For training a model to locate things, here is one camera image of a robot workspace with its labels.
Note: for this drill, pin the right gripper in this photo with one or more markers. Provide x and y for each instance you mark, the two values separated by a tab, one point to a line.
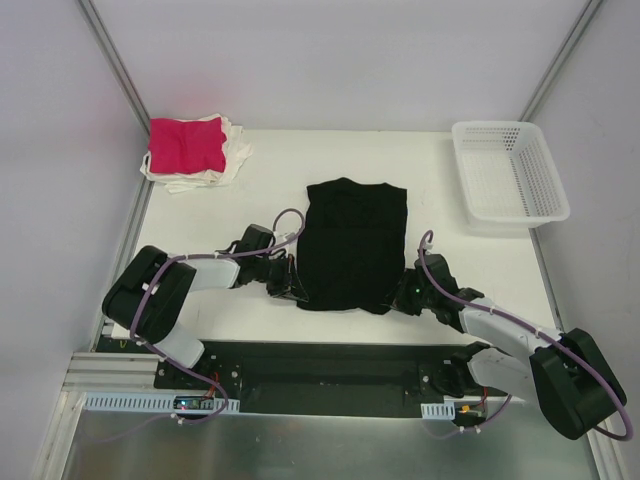
400	296

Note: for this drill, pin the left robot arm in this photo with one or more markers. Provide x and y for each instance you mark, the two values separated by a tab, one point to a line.
149	295

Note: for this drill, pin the white t-shirt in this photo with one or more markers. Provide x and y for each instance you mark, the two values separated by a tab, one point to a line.
236	150

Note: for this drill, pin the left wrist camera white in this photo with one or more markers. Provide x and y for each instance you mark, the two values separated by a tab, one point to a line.
284	237

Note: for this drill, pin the white plastic basket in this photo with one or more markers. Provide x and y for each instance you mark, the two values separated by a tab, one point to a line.
508	177

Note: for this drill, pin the black daisy print t-shirt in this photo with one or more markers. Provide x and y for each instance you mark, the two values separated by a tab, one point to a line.
351	254

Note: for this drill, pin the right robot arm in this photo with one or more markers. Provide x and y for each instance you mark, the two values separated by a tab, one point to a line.
563	374

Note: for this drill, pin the right white cable duct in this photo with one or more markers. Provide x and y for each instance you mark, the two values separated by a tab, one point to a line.
445	411

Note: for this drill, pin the left white cable duct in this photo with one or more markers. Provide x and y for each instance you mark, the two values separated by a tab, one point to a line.
158	403

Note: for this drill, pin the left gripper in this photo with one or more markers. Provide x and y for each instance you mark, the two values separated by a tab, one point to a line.
288	282

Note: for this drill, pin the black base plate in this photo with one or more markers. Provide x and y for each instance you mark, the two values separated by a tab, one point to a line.
379	381

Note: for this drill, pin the pink t-shirt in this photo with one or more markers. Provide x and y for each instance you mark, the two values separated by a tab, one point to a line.
186	147

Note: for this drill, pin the white cable duct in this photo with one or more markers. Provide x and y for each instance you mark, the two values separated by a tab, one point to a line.
445	411
158	403

